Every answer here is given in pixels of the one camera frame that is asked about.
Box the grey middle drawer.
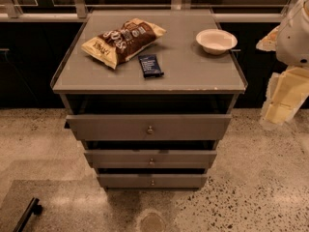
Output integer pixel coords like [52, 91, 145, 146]
[85, 150, 216, 168]

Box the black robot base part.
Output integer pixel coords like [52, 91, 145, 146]
[13, 197, 42, 232]

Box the grey drawer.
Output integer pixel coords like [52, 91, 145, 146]
[67, 114, 232, 141]
[85, 150, 216, 168]
[98, 174, 207, 189]

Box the grey drawer cabinet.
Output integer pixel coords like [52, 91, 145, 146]
[51, 10, 247, 177]

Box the brown chip bag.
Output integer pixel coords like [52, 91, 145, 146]
[81, 18, 166, 70]

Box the grey top drawer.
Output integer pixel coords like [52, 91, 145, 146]
[67, 114, 232, 141]

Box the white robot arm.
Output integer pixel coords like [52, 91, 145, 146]
[256, 0, 309, 128]

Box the dark blue snack bar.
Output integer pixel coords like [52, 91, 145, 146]
[138, 54, 164, 78]

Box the metal window railing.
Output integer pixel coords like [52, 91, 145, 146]
[0, 0, 297, 23]

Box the grey bottom drawer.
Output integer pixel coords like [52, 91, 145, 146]
[98, 174, 207, 189]

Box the white paper bowl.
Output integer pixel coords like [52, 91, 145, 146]
[196, 29, 238, 55]

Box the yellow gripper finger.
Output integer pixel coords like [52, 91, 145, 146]
[256, 26, 279, 51]

